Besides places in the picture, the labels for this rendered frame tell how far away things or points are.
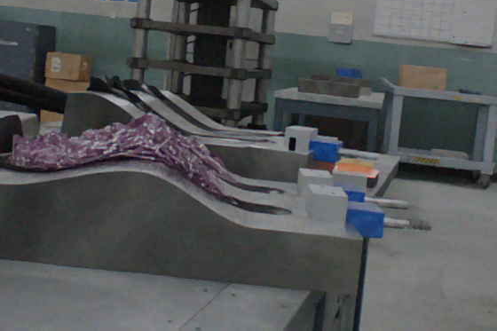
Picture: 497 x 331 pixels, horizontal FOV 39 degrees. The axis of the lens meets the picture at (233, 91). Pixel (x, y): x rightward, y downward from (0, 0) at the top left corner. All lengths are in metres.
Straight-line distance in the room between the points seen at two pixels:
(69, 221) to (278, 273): 0.20
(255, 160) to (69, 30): 7.37
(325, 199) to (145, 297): 0.22
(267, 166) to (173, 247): 0.33
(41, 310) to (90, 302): 0.04
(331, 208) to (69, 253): 0.26
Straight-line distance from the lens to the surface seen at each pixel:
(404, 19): 7.50
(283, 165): 0.98
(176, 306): 0.62
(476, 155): 7.37
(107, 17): 8.12
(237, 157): 1.00
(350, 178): 1.07
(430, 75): 6.93
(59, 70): 7.90
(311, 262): 0.69
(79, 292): 0.64
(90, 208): 0.69
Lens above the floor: 1.01
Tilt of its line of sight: 3 degrees down
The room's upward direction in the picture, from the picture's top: 6 degrees clockwise
